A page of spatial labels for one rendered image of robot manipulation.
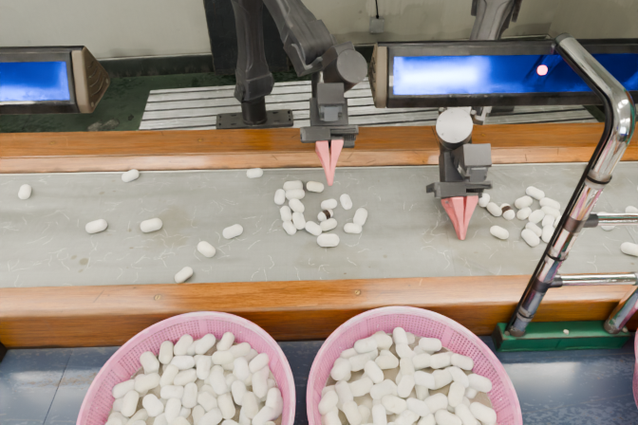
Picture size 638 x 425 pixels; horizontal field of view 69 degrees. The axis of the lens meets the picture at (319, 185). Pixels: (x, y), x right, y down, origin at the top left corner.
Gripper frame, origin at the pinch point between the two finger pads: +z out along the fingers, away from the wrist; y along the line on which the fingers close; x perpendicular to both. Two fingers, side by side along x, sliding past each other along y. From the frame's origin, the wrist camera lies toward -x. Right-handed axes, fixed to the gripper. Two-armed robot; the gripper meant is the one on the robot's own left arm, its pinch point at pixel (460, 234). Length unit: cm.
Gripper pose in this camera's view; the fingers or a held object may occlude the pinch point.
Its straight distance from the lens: 85.6
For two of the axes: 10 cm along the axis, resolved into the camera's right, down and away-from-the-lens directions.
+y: 10.0, -0.3, 0.1
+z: 0.3, 9.9, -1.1
